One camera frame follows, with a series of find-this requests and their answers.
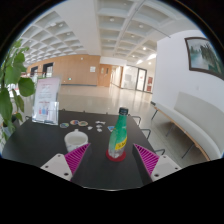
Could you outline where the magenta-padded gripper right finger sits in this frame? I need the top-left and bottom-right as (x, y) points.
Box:
(132, 143), (183, 183)

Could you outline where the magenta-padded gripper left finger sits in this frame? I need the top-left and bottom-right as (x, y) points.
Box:
(40, 142), (92, 183)

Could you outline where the green plastic drink bottle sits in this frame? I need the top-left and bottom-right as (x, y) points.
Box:
(107, 106), (130, 160)

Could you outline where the white dotted cup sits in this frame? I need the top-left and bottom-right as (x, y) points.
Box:
(63, 128), (90, 154)

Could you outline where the flat round red coaster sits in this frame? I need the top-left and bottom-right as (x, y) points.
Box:
(105, 148), (128, 163)

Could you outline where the clear acrylic sign stand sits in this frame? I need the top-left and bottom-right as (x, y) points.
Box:
(31, 76), (62, 126)

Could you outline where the long white bench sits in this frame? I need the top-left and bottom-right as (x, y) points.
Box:
(149, 91), (224, 161)

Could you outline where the potted green leafy plant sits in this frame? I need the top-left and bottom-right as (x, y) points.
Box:
(0, 39), (36, 143)

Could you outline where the ceiling lights group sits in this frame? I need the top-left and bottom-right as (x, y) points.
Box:
(49, 4), (158, 64)

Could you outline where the dark framed wall picture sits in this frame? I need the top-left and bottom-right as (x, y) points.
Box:
(184, 36), (224, 81)

